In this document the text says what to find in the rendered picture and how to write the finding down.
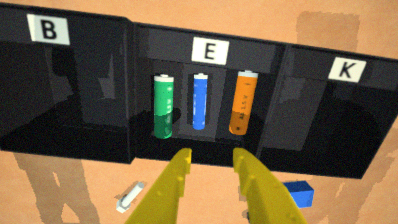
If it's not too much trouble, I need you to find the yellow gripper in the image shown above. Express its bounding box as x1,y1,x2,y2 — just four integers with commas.
124,148,308,224

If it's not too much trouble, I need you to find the black three-compartment bin rack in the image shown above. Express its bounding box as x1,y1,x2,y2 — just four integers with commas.
0,2,398,180

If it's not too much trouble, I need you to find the blue aaa battery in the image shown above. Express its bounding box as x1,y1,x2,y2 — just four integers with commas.
193,73,207,130

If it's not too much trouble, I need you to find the grey hex bolt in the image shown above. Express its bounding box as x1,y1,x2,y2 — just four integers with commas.
116,182,144,213

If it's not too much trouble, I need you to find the green aa battery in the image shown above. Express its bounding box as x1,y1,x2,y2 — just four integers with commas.
154,74,174,139

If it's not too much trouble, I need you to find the blue and white eraser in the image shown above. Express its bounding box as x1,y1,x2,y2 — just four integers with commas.
282,181,315,208

